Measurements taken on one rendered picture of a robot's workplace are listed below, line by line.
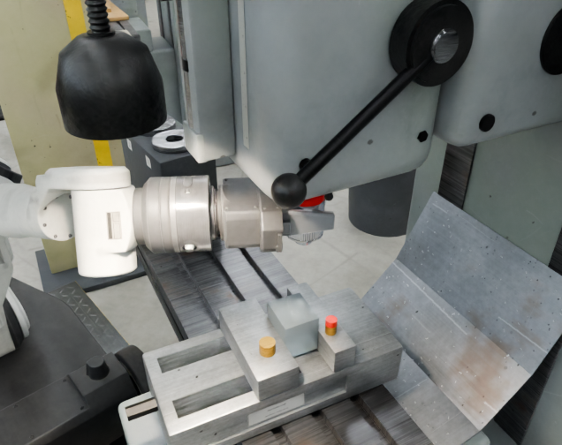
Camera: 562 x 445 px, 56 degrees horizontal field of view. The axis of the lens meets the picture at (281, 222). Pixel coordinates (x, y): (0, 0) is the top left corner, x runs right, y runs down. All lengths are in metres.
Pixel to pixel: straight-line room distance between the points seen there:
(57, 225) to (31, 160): 1.69
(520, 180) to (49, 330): 1.19
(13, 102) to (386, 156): 1.91
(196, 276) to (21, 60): 1.41
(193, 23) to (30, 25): 1.78
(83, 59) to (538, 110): 0.44
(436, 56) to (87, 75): 0.27
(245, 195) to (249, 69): 0.19
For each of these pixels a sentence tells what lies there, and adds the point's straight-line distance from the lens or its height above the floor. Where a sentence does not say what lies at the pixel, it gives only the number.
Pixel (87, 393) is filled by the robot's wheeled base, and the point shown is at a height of 0.61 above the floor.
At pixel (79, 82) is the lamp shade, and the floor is 1.46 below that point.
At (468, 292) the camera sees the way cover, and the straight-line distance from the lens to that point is 0.94.
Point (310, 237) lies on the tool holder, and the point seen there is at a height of 1.22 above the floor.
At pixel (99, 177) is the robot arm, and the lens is 0.60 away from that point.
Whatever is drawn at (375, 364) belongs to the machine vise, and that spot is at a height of 0.98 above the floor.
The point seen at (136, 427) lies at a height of 0.85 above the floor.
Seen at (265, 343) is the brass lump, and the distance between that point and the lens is 0.72.
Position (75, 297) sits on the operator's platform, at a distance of 1.89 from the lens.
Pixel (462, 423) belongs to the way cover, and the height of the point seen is 0.87.
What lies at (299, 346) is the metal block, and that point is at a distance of 0.76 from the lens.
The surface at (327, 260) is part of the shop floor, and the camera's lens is 2.59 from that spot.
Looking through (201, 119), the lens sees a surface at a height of 1.38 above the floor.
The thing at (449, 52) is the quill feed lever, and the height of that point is 1.45.
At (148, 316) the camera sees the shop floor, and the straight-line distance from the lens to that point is 2.35.
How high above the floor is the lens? 1.57
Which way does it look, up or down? 33 degrees down
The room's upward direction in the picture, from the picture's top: straight up
